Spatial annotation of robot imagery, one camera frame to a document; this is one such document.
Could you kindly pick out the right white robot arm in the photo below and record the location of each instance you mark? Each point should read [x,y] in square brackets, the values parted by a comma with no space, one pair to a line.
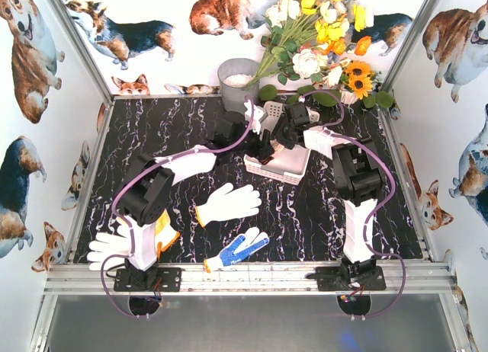
[357,171]

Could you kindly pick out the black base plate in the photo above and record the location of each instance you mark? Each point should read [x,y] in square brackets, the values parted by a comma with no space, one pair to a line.
[348,276]
[165,279]

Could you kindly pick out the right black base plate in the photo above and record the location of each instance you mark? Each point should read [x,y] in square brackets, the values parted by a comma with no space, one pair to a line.
[348,276]

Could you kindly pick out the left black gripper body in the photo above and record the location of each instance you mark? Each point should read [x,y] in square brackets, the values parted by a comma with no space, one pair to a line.
[263,150]

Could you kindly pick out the orange palm white glove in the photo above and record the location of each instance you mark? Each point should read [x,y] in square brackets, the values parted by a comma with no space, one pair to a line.
[165,234]

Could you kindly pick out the artificial flower bouquet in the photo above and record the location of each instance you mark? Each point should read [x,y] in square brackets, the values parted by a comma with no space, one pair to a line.
[307,39]

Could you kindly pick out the blue dotted white glove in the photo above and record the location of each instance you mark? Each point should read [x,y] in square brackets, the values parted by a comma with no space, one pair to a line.
[240,248]

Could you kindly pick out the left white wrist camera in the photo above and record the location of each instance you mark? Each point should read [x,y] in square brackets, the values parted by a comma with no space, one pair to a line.
[255,115]

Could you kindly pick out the front aluminium rail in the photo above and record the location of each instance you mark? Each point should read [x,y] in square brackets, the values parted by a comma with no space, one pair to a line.
[249,279]

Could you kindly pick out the small sunflower pot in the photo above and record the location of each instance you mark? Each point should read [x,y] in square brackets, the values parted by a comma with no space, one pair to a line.
[358,81]

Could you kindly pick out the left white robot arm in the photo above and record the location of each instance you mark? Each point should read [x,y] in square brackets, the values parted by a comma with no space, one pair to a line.
[141,203]

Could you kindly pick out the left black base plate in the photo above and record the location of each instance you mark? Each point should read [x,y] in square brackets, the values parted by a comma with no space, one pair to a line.
[165,279]

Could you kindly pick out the white perforated storage basket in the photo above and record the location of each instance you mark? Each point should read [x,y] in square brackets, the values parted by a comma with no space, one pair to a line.
[286,165]

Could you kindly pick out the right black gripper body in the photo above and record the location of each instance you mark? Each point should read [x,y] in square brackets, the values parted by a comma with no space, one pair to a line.
[281,132]

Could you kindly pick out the grey metal bucket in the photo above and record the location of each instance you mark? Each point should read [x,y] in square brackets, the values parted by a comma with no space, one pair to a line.
[236,77]

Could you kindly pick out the plain white knit glove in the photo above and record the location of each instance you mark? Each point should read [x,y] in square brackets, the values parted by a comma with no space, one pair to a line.
[228,203]

